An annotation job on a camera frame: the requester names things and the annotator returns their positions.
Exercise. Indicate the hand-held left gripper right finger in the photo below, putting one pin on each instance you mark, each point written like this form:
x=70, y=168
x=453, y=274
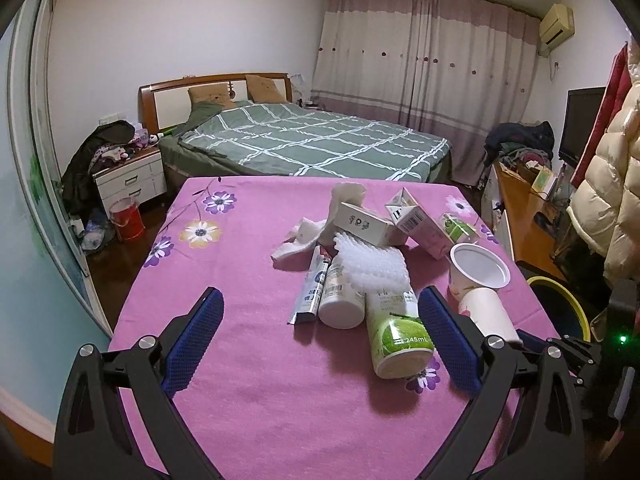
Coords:
x=450, y=345

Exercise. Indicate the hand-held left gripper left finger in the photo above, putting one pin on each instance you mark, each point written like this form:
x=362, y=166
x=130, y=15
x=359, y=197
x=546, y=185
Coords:
x=195, y=340

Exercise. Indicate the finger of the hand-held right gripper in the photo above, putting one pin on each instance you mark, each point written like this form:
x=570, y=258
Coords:
x=530, y=339
x=585, y=355

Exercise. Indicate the white paper cup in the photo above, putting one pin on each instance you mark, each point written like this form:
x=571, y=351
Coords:
x=487, y=312

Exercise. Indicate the yellow rimmed trash bin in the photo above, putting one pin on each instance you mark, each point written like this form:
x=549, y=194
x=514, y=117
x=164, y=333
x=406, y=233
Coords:
x=575, y=305

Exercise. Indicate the green label drink bottle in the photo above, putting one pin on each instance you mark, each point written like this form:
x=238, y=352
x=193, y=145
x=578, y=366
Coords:
x=397, y=335

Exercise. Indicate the white plastic cup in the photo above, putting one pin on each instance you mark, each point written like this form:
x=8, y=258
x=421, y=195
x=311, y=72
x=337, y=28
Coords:
x=477, y=265

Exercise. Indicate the small green drink carton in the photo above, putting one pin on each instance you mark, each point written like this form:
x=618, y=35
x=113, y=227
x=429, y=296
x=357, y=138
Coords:
x=457, y=230

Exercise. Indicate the small white plastic bottle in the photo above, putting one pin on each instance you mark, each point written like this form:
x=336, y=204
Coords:
x=340, y=295

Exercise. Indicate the pink and white milk carton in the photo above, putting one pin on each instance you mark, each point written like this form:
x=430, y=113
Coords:
x=420, y=227

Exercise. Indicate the squeezed toothpaste tube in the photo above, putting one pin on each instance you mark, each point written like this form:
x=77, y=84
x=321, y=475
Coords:
x=312, y=285

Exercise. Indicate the white tissue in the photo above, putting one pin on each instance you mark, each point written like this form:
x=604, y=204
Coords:
x=300, y=245

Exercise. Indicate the small white cardboard box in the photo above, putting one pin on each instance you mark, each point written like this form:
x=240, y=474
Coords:
x=362, y=222

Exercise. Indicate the cream towel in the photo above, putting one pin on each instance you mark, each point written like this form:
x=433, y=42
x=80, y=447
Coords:
x=347, y=195

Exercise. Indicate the pink floral tablecloth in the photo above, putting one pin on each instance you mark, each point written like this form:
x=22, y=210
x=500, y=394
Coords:
x=260, y=385

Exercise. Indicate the wooden desk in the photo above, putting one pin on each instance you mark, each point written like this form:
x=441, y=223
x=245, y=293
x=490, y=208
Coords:
x=525, y=220

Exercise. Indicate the red bucket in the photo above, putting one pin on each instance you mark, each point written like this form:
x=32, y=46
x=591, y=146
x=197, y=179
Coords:
x=127, y=220

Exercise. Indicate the plastic bags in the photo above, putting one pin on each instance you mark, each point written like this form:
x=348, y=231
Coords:
x=95, y=232

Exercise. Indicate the green box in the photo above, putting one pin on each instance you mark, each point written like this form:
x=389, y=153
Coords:
x=542, y=180

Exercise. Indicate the cream puffer jacket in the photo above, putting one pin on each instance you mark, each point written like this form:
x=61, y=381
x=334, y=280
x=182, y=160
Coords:
x=615, y=185

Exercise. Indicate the white nightstand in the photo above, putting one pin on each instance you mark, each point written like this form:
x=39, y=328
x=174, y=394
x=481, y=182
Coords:
x=132, y=180

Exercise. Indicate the pile of dark clothes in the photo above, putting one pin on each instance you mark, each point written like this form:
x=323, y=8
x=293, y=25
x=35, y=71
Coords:
x=520, y=140

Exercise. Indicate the dark jacket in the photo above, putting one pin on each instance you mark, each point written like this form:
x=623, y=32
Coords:
x=82, y=170

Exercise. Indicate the pile of colourful clothes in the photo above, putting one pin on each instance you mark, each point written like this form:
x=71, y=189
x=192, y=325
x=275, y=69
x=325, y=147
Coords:
x=132, y=142

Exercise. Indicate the sliding wardrobe door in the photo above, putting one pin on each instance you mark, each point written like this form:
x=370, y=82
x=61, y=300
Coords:
x=35, y=200

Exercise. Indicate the black monitor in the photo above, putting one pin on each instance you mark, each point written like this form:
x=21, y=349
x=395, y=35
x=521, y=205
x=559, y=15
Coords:
x=582, y=125

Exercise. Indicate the bed with green plaid cover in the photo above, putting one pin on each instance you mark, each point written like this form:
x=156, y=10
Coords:
x=310, y=140

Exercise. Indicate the wooden headboard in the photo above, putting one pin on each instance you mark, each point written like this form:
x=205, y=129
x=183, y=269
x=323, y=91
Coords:
x=165, y=102

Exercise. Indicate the brown pillow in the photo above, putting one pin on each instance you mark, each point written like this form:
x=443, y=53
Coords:
x=210, y=96
x=265, y=87

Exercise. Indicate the red garment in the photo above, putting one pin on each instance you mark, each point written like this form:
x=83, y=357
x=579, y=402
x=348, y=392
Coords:
x=607, y=95

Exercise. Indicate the pink and white curtain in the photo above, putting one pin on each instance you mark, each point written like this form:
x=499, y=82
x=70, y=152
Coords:
x=425, y=70

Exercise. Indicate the wall air conditioner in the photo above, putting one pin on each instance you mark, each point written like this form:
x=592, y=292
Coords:
x=556, y=27

